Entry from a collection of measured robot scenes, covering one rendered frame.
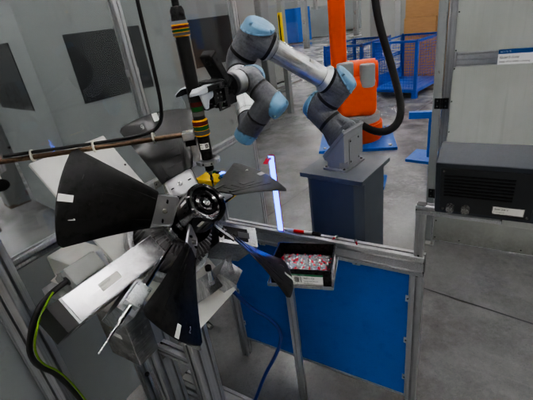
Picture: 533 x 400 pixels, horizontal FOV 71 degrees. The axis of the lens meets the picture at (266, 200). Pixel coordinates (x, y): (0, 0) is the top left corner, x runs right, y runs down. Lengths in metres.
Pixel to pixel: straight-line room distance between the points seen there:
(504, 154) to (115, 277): 1.07
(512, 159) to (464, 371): 1.29
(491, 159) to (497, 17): 1.49
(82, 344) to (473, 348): 1.88
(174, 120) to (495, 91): 1.95
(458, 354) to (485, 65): 1.60
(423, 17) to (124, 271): 8.39
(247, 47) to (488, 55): 1.52
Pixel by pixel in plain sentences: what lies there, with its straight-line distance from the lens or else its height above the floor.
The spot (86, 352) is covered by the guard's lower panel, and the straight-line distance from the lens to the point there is 1.93.
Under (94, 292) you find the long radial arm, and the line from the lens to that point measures 1.01.
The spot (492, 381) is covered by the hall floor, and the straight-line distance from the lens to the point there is 2.21.
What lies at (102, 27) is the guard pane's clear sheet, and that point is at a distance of 1.81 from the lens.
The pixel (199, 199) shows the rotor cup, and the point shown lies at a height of 1.23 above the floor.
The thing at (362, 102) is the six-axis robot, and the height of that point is 0.55.
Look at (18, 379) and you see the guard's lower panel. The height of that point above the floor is 0.57.
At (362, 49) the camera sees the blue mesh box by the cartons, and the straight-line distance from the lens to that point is 7.61.
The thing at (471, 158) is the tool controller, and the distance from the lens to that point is 1.17.
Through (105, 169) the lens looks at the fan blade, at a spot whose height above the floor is 1.38.
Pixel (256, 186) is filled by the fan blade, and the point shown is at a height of 1.17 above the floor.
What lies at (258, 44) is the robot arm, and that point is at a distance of 1.52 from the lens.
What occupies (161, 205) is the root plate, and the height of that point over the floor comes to 1.24.
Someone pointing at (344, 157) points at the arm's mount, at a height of 1.07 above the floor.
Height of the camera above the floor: 1.65
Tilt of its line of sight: 26 degrees down
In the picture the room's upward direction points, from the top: 8 degrees counter-clockwise
